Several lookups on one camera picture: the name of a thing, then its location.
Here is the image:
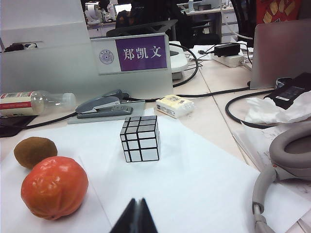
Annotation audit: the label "black laptop charger brick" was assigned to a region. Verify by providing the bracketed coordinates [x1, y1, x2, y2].
[263, 72, 311, 110]

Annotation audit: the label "silver laptop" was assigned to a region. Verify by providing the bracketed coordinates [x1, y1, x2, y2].
[249, 19, 311, 89]

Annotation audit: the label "white power strip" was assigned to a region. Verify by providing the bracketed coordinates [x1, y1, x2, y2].
[210, 53, 245, 68]

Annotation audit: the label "crumpled white tissue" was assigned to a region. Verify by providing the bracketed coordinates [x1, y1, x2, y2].
[244, 89, 311, 125]

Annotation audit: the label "black charger cable loop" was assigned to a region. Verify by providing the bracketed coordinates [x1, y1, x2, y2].
[225, 96, 277, 129]

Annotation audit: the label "red printed package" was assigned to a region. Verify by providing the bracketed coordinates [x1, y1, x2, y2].
[255, 0, 302, 24]

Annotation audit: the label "white plastic device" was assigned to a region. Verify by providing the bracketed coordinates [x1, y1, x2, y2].
[169, 41, 189, 80]

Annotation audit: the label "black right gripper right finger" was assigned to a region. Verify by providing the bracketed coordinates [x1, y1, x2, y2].
[137, 198, 159, 233]

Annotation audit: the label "purple white name plate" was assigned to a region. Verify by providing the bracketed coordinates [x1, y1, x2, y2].
[90, 33, 170, 76]

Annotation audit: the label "black office chair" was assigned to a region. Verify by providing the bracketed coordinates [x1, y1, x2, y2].
[106, 18, 179, 37]

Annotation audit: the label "clear plastic bottle red label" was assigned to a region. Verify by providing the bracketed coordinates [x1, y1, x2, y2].
[0, 90, 77, 117]

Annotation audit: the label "grey blue stapler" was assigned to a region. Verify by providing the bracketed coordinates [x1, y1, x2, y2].
[74, 89, 134, 119]

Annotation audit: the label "thick black cable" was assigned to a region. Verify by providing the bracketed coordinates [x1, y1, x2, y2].
[24, 88, 276, 129]

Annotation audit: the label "white monitor back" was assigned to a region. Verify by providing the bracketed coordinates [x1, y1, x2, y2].
[0, 0, 92, 53]

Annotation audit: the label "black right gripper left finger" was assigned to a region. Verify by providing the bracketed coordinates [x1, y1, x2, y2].
[108, 198, 138, 233]

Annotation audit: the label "orange toy mandarin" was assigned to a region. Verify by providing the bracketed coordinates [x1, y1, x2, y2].
[20, 156, 89, 221]

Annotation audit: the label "black plug adapter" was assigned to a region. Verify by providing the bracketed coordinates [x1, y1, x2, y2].
[213, 43, 241, 58]

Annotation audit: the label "brown toy kiwi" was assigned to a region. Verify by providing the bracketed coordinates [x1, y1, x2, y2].
[13, 136, 58, 170]

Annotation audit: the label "silver mirror puzzle cube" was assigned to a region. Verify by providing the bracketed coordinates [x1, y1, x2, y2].
[120, 115, 160, 163]

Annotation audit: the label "printed documents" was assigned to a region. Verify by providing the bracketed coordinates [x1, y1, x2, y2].
[232, 126, 311, 233]

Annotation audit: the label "seated person dark clothes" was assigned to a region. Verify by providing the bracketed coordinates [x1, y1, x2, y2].
[115, 0, 171, 29]

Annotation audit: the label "small tissue pack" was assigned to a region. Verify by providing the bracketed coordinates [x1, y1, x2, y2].
[155, 94, 196, 119]

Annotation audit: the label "grey headphones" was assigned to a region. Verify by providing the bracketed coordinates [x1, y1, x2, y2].
[251, 120, 311, 233]

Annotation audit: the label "frosted desk partition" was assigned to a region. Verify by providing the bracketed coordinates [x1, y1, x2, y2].
[0, 33, 174, 100]

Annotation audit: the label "black looped cable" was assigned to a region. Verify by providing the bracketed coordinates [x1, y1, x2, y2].
[170, 45, 200, 87]

